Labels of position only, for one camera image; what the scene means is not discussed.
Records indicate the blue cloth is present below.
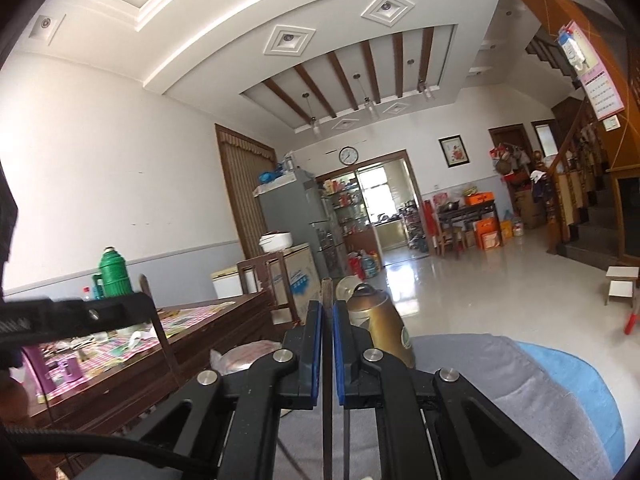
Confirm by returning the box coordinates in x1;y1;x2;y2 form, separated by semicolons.
514;340;627;473

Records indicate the green thermos flask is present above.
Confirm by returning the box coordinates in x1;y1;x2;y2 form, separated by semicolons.
92;246;134;302

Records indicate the brown wooden chair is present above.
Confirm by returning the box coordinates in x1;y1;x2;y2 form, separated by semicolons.
236;250;302;327

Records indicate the grey fleece cloth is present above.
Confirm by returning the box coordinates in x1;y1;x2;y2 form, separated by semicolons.
270;332;627;480

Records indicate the white rice cooker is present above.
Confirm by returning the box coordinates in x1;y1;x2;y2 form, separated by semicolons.
258;230;294;254

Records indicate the grey refrigerator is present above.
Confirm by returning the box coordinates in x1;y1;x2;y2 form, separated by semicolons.
256;169;347;283

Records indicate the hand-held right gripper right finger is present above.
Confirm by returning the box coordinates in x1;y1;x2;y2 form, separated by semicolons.
333;301;576;480

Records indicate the dark carved wooden table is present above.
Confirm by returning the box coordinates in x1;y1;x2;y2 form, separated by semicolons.
20;292;283;463

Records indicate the orange cardboard box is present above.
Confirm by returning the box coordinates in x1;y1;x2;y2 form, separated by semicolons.
474;217;503;251

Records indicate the pink wall calendar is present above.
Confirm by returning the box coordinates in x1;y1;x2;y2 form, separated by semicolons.
556;20;627;122

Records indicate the framed wall picture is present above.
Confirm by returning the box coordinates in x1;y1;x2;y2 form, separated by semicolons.
438;134;472;169

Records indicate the dark wooden side table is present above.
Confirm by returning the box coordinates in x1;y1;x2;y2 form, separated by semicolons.
434;201;502;257

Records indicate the dark wooden chopstick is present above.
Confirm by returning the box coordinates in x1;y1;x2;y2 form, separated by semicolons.
138;273;182;386
321;277;334;480
343;409;352;480

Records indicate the gold electric kettle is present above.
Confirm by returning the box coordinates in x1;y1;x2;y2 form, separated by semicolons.
346;283;417;370

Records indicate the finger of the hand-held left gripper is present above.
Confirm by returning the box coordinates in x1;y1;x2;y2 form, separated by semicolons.
52;292;157;337

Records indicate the purple plastic container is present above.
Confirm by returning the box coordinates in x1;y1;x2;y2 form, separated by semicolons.
21;344;84;397

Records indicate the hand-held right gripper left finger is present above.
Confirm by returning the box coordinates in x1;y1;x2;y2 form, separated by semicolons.
85;301;323;480

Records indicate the clear plastic bag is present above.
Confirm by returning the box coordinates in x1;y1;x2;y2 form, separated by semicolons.
209;339;284;377

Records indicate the wooden staircase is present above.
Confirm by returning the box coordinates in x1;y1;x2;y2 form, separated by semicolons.
525;30;640;268

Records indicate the white step stool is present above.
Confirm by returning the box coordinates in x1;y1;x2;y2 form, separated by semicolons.
604;266;640;307

